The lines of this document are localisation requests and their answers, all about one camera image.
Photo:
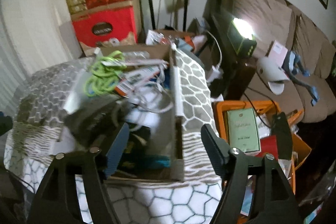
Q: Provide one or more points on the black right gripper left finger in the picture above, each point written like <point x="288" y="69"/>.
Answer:
<point x="77" y="178"/>

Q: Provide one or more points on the orange white small box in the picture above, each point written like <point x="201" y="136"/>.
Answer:
<point x="134" y="79"/>

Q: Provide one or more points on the cardboard box with white flaps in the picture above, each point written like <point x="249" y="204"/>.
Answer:
<point x="154" y="148"/>

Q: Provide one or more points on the orange plastic crate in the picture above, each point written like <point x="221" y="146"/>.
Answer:
<point x="273" y="199"/>

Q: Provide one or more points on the red snack bag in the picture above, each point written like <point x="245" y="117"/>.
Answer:
<point x="269" y="145"/>

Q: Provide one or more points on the grey hexagon pattern blanket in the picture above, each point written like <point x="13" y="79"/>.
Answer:
<point x="38" y="122"/>

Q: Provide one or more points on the white slipper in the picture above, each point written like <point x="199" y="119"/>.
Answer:
<point x="271" y="75"/>

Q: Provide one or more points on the dark wooden side table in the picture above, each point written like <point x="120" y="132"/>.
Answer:
<point x="237" y="72"/>

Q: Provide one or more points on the blue phone holder clamp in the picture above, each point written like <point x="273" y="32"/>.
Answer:
<point x="293" y="66"/>

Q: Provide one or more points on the pink small box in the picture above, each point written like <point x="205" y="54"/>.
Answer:
<point x="277" y="53"/>

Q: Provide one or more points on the black green lit lamp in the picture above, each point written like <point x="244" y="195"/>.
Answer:
<point x="242" y="37"/>

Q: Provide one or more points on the red Collection gift box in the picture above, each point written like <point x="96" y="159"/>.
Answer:
<point x="111" y="27"/>

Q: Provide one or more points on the brown sofa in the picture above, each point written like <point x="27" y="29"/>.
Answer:
<point x="280" y="21"/>

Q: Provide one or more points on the stacked gold boxes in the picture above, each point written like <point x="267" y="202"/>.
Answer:
<point x="76" y="6"/>

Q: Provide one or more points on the white charger with cable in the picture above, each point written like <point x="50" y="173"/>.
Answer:
<point x="215" y="71"/>

